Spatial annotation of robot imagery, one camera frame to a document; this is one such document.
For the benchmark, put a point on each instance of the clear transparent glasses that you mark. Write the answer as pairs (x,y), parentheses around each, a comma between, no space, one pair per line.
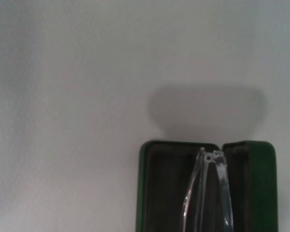
(220,164)

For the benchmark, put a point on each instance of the green glasses case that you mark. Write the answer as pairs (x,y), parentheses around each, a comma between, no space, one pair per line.
(263,193)

